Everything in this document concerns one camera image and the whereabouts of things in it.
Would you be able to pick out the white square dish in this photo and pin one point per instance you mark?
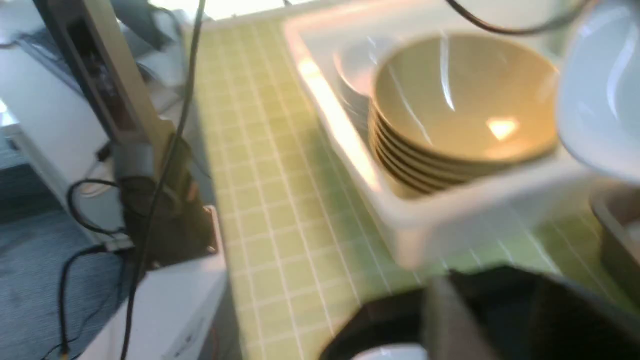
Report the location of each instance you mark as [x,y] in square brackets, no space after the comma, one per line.
[598,104]
[402,351]

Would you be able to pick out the robot base stand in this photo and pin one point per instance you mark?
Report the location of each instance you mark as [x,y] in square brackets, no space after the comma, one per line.
[67,72]

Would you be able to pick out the green checkered tablecloth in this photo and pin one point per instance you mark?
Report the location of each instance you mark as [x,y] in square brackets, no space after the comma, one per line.
[303,250]

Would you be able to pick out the black plastic serving tray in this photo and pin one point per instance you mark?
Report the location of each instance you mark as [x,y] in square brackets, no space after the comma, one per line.
[390,320]

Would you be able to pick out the stack of tan bowls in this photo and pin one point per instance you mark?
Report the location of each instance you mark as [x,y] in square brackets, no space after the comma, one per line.
[428,158]

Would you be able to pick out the large white plastic tub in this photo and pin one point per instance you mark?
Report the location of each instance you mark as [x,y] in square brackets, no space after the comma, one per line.
[421,229]

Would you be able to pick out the stack of white plates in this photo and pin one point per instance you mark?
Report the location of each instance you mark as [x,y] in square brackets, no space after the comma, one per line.
[355,64]

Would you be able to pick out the top stacked tan bowl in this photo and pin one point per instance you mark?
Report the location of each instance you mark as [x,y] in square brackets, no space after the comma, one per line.
[469,98]

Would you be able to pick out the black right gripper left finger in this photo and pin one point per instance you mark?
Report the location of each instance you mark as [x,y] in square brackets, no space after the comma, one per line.
[449,329]

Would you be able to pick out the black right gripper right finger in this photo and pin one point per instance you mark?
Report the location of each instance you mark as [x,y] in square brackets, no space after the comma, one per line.
[516,314]

